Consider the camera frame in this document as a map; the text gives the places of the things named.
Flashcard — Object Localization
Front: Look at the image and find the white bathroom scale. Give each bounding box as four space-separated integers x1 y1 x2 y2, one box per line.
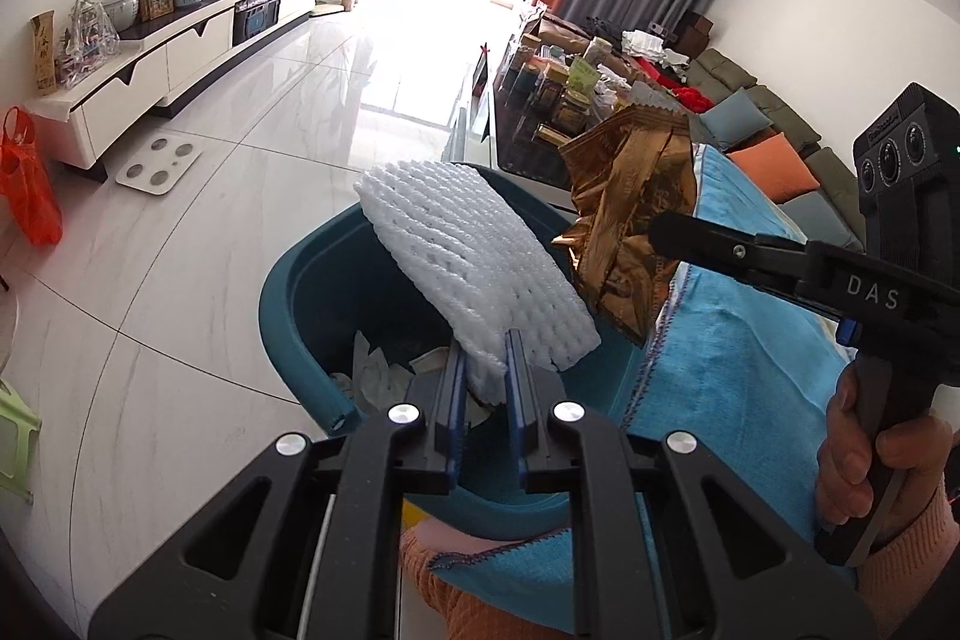
114 133 203 197

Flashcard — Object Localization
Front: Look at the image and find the green brown sectional sofa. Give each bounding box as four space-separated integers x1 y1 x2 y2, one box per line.
674 49 866 250

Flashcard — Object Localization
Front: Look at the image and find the white foam fruit net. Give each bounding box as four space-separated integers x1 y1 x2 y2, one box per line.
355 161 601 406

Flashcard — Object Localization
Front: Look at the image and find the gold foil snack bag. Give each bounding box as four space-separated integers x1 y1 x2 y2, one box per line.
553 104 697 344

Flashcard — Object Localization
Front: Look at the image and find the teal plastic trash bin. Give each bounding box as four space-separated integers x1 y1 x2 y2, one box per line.
259 167 641 541

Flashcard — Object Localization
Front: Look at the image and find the person's right hand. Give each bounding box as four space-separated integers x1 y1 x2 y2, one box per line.
815 364 957 542

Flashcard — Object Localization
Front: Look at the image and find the white tissue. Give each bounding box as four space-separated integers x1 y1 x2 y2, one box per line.
332 331 449 414

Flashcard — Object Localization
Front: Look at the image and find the green plastic stool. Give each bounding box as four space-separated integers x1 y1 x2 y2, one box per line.
0 380 43 503

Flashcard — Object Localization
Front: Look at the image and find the orange cushion far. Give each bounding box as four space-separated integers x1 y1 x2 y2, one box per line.
727 133 820 203

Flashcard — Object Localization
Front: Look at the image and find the pile of clothes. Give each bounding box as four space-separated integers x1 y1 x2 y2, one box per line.
586 16 716 112

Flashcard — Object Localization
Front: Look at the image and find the blue cushion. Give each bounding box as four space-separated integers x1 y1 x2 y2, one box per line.
781 191 862 252
700 88 771 151

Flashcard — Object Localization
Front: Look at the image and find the orange plastic bag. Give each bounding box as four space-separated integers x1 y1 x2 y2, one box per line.
2 107 64 247

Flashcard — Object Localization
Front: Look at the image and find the white black TV cabinet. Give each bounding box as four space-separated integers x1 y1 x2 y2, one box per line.
26 0 316 182

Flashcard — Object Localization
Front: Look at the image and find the blue cushion near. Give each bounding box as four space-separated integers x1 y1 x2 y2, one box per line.
781 191 862 252

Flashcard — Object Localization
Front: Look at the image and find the cluttered coffee table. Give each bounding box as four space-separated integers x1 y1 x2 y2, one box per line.
478 7 695 211

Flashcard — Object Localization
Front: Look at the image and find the blue floral tablecloth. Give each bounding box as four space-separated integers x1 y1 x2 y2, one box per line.
429 143 864 634

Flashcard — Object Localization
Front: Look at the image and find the blue cushion far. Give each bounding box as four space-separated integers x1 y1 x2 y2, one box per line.
700 88 771 151

